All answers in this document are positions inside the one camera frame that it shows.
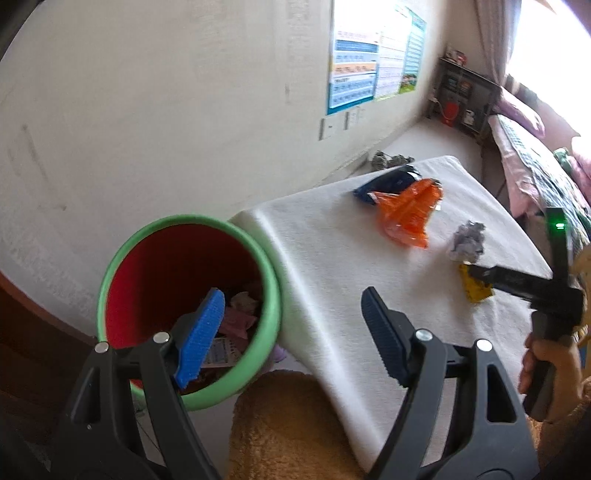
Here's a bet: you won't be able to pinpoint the yellow snack wrapper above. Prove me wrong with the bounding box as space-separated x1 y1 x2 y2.
458 263 494 304

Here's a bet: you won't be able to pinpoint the large pink snack bag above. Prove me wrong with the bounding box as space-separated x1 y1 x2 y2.
218 291 259 342

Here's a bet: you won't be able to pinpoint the white milk carton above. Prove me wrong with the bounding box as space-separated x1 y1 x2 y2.
201 337 242 368

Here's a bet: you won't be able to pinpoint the grey paper ball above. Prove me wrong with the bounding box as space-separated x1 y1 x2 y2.
449 220 486 264

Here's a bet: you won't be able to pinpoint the orange snack wrapper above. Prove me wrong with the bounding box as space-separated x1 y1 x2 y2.
370 178 444 249

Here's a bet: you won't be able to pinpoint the dark blue snack wrapper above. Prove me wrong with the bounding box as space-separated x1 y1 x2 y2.
353 165 422 206

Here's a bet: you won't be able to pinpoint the red green trash bin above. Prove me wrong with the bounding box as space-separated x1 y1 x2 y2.
96 214 281 411

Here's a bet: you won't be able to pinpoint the person right hand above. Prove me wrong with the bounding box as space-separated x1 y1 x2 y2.
518 333 584 422

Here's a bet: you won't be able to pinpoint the white towel table cover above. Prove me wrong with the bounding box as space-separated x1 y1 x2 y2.
233 156 551 469

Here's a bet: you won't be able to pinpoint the plaid patchwork bed cover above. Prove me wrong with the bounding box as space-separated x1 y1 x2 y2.
489 114 590 251

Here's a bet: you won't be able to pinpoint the pink folded quilt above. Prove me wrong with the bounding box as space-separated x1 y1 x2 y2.
571 136 591 189

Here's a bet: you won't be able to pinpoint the grey shoes on floor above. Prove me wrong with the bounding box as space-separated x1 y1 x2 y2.
370 151 415 171

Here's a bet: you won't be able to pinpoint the purple pillow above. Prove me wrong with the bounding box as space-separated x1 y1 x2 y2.
495 88 546 139

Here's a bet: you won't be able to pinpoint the red bucket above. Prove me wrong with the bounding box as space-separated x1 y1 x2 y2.
441 101 461 127

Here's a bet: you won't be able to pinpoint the dark bedside shelf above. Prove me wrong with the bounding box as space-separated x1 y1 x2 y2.
426 58 501 144

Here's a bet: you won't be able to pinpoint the pink window curtain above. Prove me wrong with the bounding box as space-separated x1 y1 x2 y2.
475 0 522 85

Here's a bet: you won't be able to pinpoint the wall switch plate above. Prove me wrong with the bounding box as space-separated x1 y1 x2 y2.
318 115 339 141

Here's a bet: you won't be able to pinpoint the wall power outlet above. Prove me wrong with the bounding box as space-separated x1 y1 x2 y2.
345 106 362 130

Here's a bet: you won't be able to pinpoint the white chart wall poster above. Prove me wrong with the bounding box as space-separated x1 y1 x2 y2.
373 8 415 100

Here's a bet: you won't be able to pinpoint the green number wall poster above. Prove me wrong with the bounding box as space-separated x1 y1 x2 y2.
399 10 426 94

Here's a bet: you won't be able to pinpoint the blue pinyin wall poster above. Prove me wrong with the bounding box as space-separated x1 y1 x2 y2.
327 32 379 115

